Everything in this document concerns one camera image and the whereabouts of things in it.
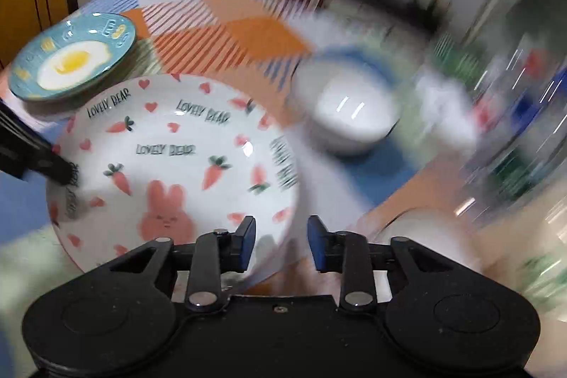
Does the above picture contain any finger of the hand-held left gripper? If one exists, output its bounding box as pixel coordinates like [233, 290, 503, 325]
[0, 98, 83, 188]

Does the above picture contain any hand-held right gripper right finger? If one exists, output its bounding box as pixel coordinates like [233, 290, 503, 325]
[307, 214, 458, 313]

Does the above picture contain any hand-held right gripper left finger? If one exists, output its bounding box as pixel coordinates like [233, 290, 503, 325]
[108, 215, 257, 313]

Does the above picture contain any white bowl black rim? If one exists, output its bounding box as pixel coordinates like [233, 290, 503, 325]
[370, 207, 457, 272]
[290, 49, 403, 156]

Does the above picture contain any teal egg print plate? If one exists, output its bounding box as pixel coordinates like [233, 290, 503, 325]
[8, 12, 137, 104]

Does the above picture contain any white rabbit carrot print plate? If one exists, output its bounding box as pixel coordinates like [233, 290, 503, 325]
[45, 72, 303, 288]

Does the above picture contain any yellow wooden chair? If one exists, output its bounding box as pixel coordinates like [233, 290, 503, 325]
[0, 0, 79, 71]

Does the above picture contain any patchwork checkered tablecloth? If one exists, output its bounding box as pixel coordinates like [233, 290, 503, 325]
[0, 0, 492, 299]

